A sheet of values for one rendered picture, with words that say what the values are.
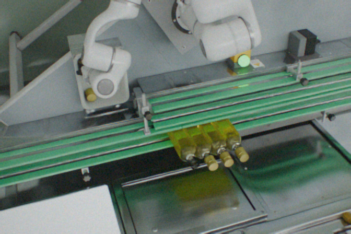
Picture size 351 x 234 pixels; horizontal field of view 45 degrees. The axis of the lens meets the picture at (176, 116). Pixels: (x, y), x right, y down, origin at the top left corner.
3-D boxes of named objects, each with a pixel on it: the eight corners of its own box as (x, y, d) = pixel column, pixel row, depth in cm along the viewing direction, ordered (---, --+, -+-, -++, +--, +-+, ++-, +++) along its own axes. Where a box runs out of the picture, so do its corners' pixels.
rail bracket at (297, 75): (282, 70, 169) (300, 87, 158) (284, 53, 164) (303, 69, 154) (291, 68, 170) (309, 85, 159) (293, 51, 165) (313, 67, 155)
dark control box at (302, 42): (286, 48, 179) (297, 57, 173) (289, 31, 175) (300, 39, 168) (304, 45, 181) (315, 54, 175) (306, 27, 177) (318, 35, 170)
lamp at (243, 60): (236, 65, 167) (240, 69, 164) (237, 55, 164) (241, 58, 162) (247, 63, 168) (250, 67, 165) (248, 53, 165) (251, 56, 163)
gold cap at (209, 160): (204, 164, 149) (208, 172, 146) (203, 156, 147) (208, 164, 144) (213, 161, 150) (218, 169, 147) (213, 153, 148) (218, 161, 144)
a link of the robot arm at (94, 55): (136, 4, 128) (118, 72, 132) (94, -9, 123) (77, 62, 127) (143, 6, 120) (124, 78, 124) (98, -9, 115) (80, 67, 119)
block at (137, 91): (132, 108, 164) (137, 119, 158) (130, 88, 158) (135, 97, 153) (142, 107, 165) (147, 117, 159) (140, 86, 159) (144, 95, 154)
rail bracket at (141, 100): (138, 123, 160) (147, 142, 150) (133, 84, 150) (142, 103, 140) (145, 121, 160) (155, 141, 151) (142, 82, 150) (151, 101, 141)
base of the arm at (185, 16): (162, 6, 140) (173, 23, 127) (190, -22, 137) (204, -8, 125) (191, 36, 148) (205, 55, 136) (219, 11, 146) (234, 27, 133)
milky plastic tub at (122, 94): (80, 98, 161) (83, 111, 154) (69, 45, 148) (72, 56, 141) (125, 90, 165) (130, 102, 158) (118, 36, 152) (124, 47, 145)
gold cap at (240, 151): (234, 155, 152) (239, 163, 148) (234, 148, 150) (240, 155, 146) (243, 153, 152) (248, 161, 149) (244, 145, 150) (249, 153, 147)
